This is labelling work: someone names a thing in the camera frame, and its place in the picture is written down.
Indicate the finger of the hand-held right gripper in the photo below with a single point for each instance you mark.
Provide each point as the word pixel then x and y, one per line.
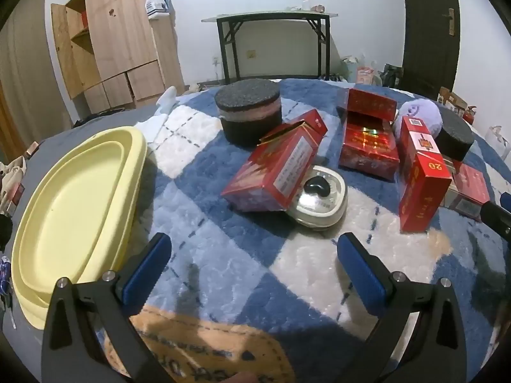
pixel 497 217

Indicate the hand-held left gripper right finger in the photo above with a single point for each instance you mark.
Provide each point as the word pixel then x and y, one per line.
pixel 361 275

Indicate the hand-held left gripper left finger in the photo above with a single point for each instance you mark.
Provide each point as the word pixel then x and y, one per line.
pixel 147 271

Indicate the red and silver cigarette box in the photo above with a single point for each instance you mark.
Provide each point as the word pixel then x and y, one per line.
pixel 471 187

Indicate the red white-panel cigarette box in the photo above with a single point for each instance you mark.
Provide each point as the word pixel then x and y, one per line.
pixel 423 199

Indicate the white round case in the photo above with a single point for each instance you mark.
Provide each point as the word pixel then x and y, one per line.
pixel 319 211

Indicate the plain black foam disc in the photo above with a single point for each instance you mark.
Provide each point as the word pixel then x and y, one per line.
pixel 455 139

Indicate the yellow plastic basin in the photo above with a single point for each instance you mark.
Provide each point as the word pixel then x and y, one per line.
pixel 72 215

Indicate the shiny holographic red cigarette box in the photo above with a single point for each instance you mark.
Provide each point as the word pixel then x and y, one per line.
pixel 367 147

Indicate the red cigarette box gold foil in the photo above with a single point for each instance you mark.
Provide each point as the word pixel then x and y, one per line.
pixel 259 175

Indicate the black foam cylinder pink band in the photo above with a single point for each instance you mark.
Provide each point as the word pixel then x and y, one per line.
pixel 247 95

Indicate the blue white checked blanket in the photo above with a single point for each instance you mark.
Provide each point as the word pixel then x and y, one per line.
pixel 247 271

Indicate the red fire extinguisher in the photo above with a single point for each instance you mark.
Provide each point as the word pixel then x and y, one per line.
pixel 470 115

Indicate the purple plush ball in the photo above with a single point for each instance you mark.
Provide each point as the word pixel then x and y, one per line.
pixel 423 113

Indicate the beige cloth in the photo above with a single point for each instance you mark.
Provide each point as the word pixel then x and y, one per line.
pixel 12 175

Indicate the light blue white cloth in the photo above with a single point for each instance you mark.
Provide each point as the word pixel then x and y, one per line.
pixel 161 103

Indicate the black bag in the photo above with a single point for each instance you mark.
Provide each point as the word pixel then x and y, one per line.
pixel 391 75

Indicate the pink bag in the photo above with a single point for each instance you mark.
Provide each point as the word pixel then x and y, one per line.
pixel 365 75

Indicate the dark door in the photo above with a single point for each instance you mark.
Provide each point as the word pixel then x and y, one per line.
pixel 429 28

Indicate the beige curtain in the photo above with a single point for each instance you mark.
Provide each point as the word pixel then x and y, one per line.
pixel 28 79

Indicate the wooden wardrobe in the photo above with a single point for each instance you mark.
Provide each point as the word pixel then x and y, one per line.
pixel 119 36

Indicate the white printed plastic bag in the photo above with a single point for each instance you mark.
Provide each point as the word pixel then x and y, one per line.
pixel 157 6

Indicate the black folding table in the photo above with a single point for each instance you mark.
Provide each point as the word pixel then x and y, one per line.
pixel 271 16

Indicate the clear bottle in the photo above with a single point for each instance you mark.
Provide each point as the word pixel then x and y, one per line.
pixel 306 3

